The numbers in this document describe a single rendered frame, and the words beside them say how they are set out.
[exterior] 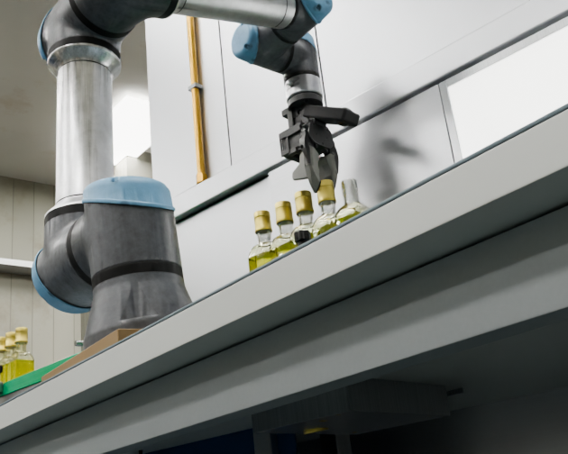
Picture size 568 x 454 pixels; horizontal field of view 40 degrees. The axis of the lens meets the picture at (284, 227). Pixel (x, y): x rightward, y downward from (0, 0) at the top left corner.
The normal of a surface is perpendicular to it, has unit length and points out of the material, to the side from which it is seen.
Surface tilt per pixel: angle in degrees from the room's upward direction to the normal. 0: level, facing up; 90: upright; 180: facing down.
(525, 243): 90
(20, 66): 180
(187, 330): 90
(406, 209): 90
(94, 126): 88
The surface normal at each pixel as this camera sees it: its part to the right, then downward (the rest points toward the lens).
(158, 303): 0.36, -0.65
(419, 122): -0.69, -0.19
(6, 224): 0.61, -0.35
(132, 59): 0.11, 0.93
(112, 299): -0.39, -0.53
